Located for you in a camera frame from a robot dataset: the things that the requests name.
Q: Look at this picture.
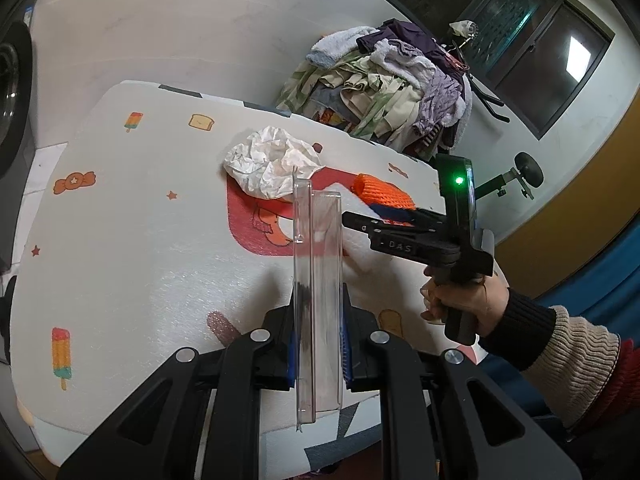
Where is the clear plastic packaging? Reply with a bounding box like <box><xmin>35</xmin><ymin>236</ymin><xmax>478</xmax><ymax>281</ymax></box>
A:
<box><xmin>291</xmin><ymin>167</ymin><xmax>346</xmax><ymax>433</ymax></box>

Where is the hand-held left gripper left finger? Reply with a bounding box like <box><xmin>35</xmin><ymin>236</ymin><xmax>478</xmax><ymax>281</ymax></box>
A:
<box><xmin>57</xmin><ymin>305</ymin><xmax>298</xmax><ymax>480</ymax></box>

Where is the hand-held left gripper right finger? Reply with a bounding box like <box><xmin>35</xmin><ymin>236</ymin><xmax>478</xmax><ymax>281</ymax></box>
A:
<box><xmin>341</xmin><ymin>282</ymin><xmax>583</xmax><ymax>480</ymax></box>

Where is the pile of clothes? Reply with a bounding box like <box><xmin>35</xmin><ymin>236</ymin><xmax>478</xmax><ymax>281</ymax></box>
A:
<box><xmin>276</xmin><ymin>19</ymin><xmax>473</xmax><ymax>158</ymax></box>

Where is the black exercise bike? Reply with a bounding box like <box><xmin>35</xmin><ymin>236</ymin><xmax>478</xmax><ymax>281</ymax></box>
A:
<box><xmin>467</xmin><ymin>74</ymin><xmax>546</xmax><ymax>202</ymax></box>

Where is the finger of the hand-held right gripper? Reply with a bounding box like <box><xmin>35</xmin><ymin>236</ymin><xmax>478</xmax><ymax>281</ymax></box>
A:
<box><xmin>342</xmin><ymin>204</ymin><xmax>443</xmax><ymax>236</ymax></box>

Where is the crumpled white paper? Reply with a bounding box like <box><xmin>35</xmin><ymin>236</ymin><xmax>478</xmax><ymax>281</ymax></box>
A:
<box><xmin>222</xmin><ymin>126</ymin><xmax>326</xmax><ymax>200</ymax></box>

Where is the grey washing machine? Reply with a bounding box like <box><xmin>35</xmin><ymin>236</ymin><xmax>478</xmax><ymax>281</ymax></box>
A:
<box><xmin>0</xmin><ymin>0</ymin><xmax>37</xmax><ymax>271</ymax></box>

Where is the grey white patterned cover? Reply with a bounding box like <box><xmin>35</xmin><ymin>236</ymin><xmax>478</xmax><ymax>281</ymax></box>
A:
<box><xmin>260</xmin><ymin>400</ymin><xmax>387</xmax><ymax>480</ymax></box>

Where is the person's right forearm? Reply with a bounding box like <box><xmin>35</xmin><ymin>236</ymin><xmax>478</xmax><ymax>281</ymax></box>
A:
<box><xmin>477</xmin><ymin>287</ymin><xmax>640</xmax><ymax>431</ymax></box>

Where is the white printed foam mat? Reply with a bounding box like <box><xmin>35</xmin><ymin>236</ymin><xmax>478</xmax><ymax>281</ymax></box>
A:
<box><xmin>10</xmin><ymin>80</ymin><xmax>482</xmax><ymax>453</ymax></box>

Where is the dark window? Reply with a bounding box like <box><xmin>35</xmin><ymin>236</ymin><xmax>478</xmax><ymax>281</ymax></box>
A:
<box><xmin>385</xmin><ymin>0</ymin><xmax>616</xmax><ymax>141</ymax></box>

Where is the orange foam net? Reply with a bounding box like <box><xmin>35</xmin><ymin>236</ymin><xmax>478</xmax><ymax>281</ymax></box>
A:
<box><xmin>351</xmin><ymin>173</ymin><xmax>417</xmax><ymax>211</ymax></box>

